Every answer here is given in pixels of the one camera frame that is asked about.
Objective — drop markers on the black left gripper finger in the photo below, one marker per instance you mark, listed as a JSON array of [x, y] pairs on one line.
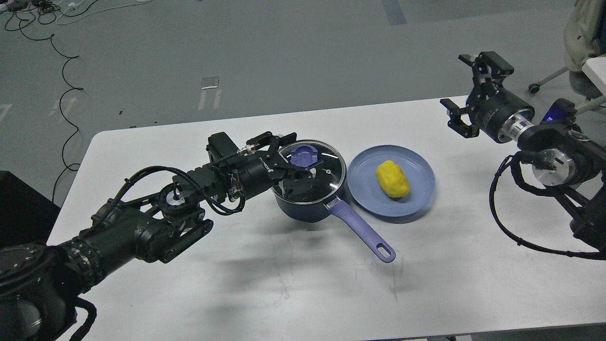
[[266, 146], [296, 185]]

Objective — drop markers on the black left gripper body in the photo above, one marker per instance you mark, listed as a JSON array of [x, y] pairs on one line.
[[251, 175]]

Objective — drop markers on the white side table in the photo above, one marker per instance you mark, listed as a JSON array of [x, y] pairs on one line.
[[595, 69]]

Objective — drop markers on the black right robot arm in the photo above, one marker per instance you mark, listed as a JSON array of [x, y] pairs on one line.
[[554, 157]]

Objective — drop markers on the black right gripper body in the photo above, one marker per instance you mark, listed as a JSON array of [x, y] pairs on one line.
[[491, 113]]

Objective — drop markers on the office chair with beige cloth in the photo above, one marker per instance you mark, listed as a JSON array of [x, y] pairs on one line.
[[584, 38]]

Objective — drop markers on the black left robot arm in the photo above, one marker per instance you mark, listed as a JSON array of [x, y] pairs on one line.
[[155, 216]]

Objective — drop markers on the silver floor plate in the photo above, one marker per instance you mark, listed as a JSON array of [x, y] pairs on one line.
[[210, 82]]

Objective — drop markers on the blue plate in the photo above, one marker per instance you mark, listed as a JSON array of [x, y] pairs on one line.
[[367, 192]]

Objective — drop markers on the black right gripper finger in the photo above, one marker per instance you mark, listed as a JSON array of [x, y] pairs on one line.
[[456, 123], [489, 70]]

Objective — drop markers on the dark blue pot purple handle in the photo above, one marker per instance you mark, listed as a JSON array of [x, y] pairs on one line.
[[342, 210]]

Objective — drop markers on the yellow potato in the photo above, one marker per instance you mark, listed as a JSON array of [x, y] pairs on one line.
[[392, 179]]

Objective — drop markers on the black box at left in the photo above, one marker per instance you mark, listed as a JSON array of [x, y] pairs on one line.
[[25, 215]]

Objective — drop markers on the glass lid with blue knob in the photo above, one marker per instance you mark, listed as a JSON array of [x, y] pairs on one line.
[[327, 173]]

